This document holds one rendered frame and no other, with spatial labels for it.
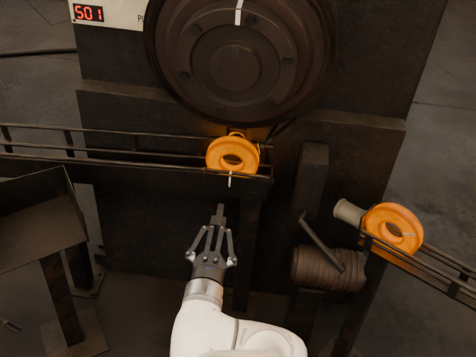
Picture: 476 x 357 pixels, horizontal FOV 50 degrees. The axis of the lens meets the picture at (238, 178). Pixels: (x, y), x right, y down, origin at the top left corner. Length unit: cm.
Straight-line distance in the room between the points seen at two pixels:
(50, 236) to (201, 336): 61
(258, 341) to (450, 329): 125
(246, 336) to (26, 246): 70
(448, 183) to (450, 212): 21
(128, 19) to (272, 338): 88
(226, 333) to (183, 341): 9
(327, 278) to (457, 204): 127
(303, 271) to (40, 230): 76
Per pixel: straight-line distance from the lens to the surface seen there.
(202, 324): 111
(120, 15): 145
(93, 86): 158
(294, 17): 117
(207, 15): 114
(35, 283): 221
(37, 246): 152
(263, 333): 110
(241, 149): 145
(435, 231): 253
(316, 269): 155
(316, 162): 144
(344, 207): 149
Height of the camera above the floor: 173
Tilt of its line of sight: 43 degrees down
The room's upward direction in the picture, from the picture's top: 5 degrees clockwise
